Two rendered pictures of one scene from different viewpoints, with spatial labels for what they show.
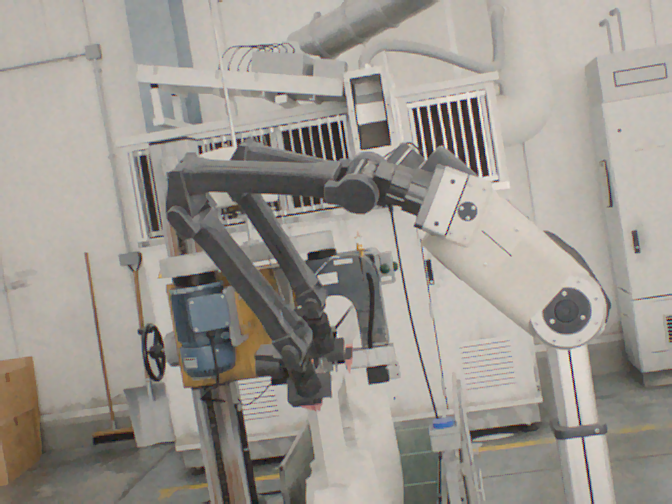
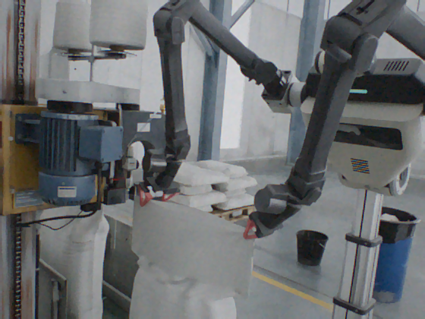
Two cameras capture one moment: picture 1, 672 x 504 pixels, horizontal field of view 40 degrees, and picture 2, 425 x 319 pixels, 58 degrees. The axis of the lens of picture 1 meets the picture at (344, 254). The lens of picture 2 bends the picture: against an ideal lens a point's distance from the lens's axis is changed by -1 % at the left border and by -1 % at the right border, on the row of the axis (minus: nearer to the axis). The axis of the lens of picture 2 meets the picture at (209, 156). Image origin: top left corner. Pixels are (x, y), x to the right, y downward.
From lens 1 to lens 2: 1.91 m
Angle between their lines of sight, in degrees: 54
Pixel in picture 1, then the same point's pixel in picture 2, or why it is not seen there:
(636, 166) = not seen: hidden behind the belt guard
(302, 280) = (184, 127)
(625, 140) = (77, 74)
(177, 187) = (389, 15)
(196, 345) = (76, 174)
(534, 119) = (44, 49)
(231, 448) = (27, 270)
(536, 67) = (51, 20)
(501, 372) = not seen: hidden behind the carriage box
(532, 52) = (50, 11)
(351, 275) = (158, 127)
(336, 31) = not seen: outside the picture
